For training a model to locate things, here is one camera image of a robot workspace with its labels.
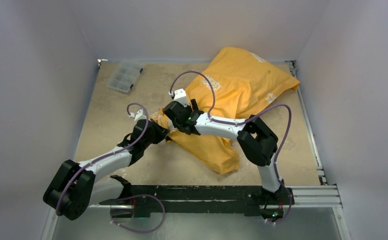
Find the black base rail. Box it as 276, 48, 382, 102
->
100, 185, 295, 220

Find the yellow black screwdriver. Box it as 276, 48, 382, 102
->
165, 135, 172, 143

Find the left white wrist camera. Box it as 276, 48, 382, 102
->
128, 109, 148, 122

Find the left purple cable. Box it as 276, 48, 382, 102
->
54, 102, 166, 234

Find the aluminium frame profile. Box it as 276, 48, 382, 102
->
49, 60, 343, 210

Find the purple cable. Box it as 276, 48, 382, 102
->
54, 102, 166, 234
168, 70, 296, 226

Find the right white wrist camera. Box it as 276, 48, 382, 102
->
169, 88, 191, 107

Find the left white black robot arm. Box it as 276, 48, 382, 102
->
42, 119, 169, 220

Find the orange Mickey Mouse pillowcase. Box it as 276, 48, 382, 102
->
151, 46, 300, 175

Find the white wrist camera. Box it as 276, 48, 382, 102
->
169, 88, 191, 107
128, 109, 148, 122

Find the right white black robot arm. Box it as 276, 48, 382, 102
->
163, 101, 293, 204

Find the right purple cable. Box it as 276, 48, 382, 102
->
168, 70, 296, 226

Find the clear plastic organizer box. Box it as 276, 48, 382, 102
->
106, 60, 144, 94

